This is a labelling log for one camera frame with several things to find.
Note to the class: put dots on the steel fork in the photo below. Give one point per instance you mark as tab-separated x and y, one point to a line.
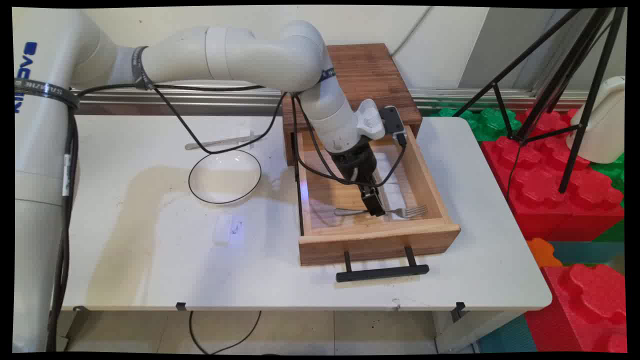
412	211

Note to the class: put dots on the orange foam block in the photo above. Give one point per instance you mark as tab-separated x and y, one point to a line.
542	252

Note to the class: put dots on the teal foam mat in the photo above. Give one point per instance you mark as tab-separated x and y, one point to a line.
507	337
590	252

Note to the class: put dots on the white table leg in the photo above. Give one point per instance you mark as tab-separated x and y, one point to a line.
470	327
70	330

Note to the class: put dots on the light wooden drawer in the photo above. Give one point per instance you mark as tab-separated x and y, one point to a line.
375	245

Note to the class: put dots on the green foam block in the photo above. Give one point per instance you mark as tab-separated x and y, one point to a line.
611	172
487	122
614	232

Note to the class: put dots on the serrated steel table knife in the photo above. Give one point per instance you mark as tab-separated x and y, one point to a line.
220	142

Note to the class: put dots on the dark wooden drawer cabinet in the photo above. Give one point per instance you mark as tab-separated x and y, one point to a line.
370	70

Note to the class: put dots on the grey white wrist camera box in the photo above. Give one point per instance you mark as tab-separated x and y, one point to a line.
372	120

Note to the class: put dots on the black tripod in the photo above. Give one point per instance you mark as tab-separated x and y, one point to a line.
595	80

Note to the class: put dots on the white bowl with black rim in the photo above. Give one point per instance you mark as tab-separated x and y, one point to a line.
225	177

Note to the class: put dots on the metal wall rail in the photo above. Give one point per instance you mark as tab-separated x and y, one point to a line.
200	100

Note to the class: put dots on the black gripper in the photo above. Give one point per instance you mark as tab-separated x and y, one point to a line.
357	165

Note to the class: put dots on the black table edge clip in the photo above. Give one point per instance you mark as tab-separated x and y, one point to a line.
80	309
181	305
458	307

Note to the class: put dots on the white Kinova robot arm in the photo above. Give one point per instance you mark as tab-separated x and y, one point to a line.
250	55

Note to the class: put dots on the white plastic appliance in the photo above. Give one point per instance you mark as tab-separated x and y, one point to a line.
602	125

